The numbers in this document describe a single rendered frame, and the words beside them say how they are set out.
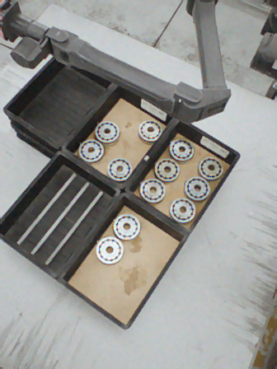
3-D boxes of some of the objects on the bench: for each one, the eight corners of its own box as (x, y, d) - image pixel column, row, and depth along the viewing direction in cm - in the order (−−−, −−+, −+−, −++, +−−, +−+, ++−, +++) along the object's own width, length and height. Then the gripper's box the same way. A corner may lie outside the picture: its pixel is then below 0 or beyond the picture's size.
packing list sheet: (4, 63, 192) (4, 62, 192) (44, 81, 189) (44, 81, 189) (-36, 114, 181) (-36, 113, 180) (6, 134, 178) (6, 133, 178)
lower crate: (68, 77, 191) (65, 62, 180) (119, 109, 186) (119, 94, 175) (15, 137, 178) (7, 123, 167) (67, 171, 173) (63, 160, 162)
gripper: (42, 36, 112) (-3, 15, 114) (35, 7, 102) (-13, -17, 104) (29, 53, 110) (-17, 30, 112) (21, 25, 100) (-30, 0, 102)
